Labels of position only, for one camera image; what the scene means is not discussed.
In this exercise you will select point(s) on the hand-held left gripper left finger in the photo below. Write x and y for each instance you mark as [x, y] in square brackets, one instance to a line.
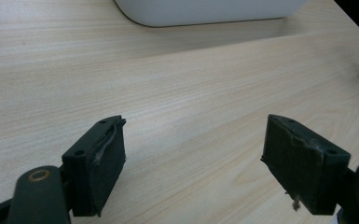
[93, 168]

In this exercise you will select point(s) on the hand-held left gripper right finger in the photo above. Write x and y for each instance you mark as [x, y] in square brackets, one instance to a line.
[304, 168]

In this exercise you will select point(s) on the white plastic container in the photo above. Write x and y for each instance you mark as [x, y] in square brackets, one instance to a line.
[208, 11]

